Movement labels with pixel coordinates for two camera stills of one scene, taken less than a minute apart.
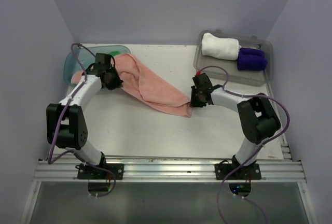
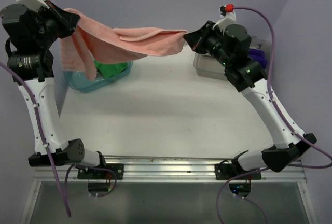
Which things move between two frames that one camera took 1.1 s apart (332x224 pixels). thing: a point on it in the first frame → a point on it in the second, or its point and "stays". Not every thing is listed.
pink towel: [142, 87] → [95, 42]
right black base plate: [251, 171] stays
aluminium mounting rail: [172, 170] stays
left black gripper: [117, 84] → [67, 21]
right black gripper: [194, 103] → [196, 39]
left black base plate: [86, 172] stays
